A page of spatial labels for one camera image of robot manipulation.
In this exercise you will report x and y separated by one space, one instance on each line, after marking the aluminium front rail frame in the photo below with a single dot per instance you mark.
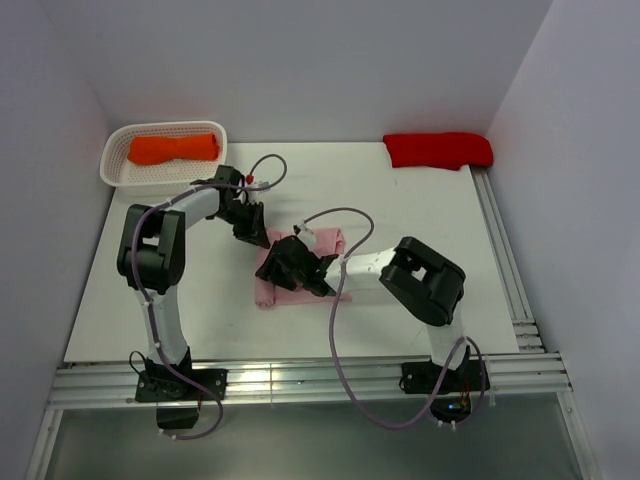
272 382

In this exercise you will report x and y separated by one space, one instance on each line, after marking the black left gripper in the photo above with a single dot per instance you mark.
255 232

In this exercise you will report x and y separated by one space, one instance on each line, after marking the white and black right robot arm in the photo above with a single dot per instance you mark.
425 283

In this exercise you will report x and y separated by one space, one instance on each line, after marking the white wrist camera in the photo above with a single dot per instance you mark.
260 187
305 235

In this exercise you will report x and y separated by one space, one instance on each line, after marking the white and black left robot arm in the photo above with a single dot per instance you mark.
152 259

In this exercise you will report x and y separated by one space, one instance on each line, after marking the white perforated plastic basket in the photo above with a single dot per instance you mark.
117 170

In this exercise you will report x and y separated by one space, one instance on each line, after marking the aluminium right side rail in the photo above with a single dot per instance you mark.
525 327

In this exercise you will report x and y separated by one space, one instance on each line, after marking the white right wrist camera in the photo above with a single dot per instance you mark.
305 235

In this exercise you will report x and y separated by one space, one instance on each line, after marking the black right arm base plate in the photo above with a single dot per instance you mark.
421 378

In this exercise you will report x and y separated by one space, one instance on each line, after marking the folded red t shirt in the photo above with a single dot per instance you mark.
446 150

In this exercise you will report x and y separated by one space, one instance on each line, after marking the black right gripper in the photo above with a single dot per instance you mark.
271 270

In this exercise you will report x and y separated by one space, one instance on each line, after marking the pink t shirt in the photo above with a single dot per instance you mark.
266 295

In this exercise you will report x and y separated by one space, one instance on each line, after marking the rolled orange t shirt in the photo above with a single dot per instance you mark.
155 150

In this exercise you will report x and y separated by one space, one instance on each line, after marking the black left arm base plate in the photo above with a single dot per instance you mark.
205 382

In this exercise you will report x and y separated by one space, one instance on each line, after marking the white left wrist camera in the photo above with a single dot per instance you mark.
260 187

